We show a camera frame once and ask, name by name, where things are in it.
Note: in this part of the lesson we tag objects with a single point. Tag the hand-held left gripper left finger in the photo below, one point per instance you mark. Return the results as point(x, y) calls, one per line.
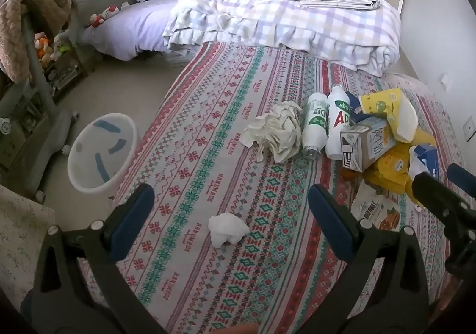
point(134, 215)

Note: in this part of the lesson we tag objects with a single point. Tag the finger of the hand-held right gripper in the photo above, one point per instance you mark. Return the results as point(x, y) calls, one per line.
point(461, 176)
point(438, 192)

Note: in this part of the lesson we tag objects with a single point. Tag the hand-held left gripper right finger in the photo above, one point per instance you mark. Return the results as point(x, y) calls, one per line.
point(331, 222)

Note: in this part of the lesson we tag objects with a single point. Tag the white plastic waste bin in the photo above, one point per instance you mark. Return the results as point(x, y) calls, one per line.
point(89, 155)

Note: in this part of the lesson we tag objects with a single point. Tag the white bottle red letter label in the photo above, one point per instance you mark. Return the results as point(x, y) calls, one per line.
point(337, 122)

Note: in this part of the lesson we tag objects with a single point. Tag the yellow paper cup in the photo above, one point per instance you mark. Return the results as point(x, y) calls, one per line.
point(386, 105)

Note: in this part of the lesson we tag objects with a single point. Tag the blue white small carton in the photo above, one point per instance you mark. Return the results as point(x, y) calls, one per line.
point(425, 159)

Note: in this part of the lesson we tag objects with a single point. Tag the white orange snack packet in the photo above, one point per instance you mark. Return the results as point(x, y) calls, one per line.
point(375, 207)

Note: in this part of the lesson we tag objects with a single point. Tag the yellow snack bag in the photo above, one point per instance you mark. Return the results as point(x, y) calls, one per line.
point(390, 168)

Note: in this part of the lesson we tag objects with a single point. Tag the grey white milk carton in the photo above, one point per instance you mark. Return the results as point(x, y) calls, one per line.
point(372, 144)

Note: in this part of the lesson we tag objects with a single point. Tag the small white tissue ball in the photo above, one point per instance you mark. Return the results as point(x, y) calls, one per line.
point(227, 228)

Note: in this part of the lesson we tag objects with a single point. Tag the white bottle green label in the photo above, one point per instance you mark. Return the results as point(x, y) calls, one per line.
point(315, 122)

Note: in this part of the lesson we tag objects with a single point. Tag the large crumpled white paper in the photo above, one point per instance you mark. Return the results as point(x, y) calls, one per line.
point(277, 129)

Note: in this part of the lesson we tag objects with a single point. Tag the floral cloth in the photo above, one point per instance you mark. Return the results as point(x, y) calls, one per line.
point(22, 241)

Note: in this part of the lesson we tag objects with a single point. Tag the dark blue packet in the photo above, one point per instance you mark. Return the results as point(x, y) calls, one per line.
point(356, 109)

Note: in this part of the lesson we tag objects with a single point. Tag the red green patterned blanket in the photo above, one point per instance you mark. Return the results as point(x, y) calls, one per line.
point(230, 114)

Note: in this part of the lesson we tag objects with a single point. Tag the low toy shelf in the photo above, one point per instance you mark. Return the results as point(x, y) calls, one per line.
point(67, 69)

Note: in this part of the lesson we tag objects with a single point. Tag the purple bed sheet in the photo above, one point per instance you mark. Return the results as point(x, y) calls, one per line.
point(141, 25)

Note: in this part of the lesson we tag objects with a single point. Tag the orange plush toy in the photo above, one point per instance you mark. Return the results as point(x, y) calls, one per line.
point(42, 45)

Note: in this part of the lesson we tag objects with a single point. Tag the red white plush toy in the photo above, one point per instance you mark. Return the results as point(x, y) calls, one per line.
point(102, 17)

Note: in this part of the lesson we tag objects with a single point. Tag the folded newspaper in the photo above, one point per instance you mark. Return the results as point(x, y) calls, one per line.
point(334, 3)

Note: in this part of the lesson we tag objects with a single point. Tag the purple plaid ruffled quilt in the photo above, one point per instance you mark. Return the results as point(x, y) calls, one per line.
point(260, 17)

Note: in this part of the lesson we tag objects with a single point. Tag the brown fleece throw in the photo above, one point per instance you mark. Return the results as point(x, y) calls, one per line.
point(41, 6)

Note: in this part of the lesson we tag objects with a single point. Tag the white wall socket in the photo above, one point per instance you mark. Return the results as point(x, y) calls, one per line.
point(470, 130)
point(446, 80)

